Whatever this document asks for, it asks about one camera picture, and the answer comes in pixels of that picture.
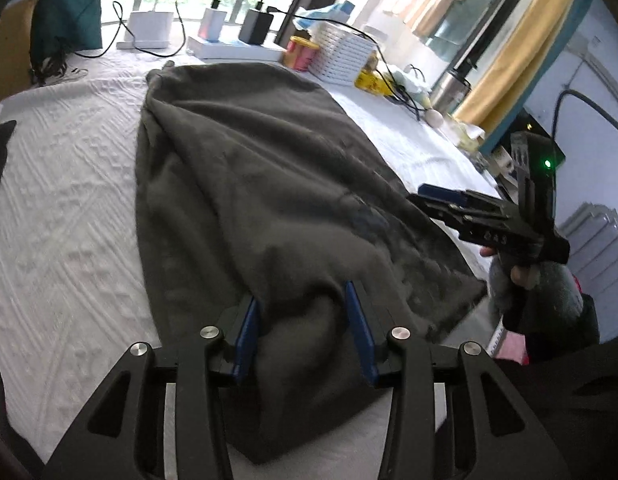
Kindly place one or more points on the teal hanging garment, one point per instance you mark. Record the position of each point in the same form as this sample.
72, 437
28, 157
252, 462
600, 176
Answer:
464, 25

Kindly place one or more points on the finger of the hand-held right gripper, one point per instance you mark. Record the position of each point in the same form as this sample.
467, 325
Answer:
439, 210
439, 191

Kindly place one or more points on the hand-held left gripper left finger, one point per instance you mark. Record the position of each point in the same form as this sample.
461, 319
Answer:
246, 340

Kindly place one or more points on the steel thermos bottle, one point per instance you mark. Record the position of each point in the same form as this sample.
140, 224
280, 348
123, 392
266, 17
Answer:
449, 90

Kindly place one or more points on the red and yellow can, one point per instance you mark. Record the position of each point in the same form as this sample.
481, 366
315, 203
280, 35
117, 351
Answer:
299, 55

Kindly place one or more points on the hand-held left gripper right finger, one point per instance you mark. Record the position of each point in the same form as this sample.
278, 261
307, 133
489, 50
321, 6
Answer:
361, 330

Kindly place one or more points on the pale blue plastic bag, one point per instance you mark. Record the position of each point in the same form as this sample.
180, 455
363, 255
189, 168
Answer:
334, 10

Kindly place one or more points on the person's right hand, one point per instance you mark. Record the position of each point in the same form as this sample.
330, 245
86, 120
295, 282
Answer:
521, 277

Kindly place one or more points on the white radiator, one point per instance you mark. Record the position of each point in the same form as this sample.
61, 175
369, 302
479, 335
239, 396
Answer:
599, 240

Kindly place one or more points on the white perforated basket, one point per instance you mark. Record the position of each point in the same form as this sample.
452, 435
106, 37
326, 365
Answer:
339, 52

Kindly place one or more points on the pink cloth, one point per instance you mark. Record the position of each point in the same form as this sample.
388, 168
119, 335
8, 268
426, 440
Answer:
509, 347

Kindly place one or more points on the white charger block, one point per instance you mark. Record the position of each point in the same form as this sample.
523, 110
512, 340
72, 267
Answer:
213, 25

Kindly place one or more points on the white textured table cover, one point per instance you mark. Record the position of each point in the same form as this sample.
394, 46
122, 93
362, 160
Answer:
64, 210

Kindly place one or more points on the white desk lamp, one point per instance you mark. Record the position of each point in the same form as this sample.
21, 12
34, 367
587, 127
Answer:
149, 25

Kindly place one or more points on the white power strip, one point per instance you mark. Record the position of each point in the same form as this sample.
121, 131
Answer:
229, 51

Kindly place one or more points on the black charger block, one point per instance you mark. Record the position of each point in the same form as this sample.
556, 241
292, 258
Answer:
256, 27

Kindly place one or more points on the yellow curtain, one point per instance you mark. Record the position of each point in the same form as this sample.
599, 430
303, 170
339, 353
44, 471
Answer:
529, 35

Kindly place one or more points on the dark grey t-shirt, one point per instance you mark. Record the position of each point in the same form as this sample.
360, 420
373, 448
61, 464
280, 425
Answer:
249, 185

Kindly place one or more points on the yellow tissue box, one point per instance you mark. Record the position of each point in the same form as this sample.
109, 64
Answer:
466, 135

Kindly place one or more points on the brown cardboard box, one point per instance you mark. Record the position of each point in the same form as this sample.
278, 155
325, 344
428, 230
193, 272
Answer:
9, 50

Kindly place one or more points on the person's right forearm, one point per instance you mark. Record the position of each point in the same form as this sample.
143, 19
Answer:
559, 295

